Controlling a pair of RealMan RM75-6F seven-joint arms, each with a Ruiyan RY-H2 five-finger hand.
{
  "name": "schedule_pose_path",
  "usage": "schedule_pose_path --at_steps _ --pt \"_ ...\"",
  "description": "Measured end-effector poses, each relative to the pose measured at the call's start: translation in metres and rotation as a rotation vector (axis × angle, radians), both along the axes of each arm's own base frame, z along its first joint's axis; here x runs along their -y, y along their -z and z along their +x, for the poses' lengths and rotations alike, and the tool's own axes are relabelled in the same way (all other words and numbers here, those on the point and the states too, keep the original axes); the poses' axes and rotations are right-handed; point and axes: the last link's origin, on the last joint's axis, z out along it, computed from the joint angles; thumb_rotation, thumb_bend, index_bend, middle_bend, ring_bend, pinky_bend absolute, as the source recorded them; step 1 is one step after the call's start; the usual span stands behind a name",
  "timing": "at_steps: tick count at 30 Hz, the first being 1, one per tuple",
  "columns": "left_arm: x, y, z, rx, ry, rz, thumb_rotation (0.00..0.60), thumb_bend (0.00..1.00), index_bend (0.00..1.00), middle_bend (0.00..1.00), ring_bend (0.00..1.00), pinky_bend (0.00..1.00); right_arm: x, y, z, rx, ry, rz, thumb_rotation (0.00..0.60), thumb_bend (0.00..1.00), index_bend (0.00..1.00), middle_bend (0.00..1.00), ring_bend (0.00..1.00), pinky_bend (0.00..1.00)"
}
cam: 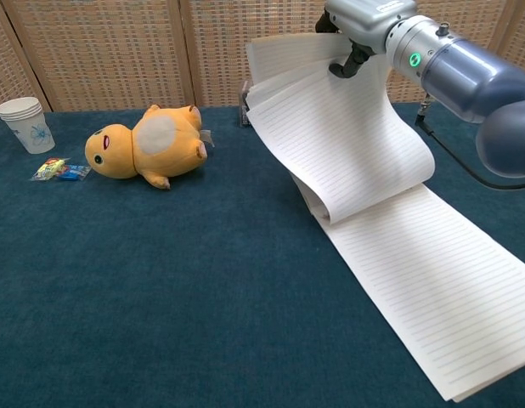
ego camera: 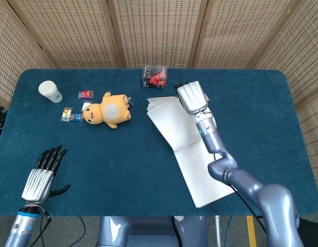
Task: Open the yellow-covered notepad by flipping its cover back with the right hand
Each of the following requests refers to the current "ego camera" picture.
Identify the cream spiral notepad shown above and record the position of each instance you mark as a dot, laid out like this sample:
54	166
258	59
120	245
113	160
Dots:
179	128

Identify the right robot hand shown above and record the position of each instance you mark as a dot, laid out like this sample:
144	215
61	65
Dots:
192	97

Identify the woven folding screen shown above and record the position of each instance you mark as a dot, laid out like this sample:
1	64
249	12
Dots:
159	31

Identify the blue candy packet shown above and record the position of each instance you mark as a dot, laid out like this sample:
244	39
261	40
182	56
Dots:
76	117

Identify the yellow plush toy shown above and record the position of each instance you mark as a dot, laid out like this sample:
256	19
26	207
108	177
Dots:
110	110

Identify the grey robot torso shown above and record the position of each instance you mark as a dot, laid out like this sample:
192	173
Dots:
138	231

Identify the white paper cup stack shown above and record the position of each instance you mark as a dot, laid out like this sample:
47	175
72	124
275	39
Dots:
49	90

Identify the teal tablecloth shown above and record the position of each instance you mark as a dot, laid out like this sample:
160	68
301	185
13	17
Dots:
123	159

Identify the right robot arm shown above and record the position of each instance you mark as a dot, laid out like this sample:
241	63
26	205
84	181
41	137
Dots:
274	203

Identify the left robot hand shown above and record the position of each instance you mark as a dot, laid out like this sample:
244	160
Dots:
36	185

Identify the yellow candy packet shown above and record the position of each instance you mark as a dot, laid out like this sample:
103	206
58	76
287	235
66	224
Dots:
66	114

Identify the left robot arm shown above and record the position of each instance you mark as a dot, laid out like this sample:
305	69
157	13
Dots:
20	229

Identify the red candy packet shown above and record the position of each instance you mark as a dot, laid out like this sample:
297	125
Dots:
85	94

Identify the metal table leg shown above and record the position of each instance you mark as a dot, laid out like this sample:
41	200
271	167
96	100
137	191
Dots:
217	231

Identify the clear box of red parts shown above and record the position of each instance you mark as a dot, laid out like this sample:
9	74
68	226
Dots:
155	77

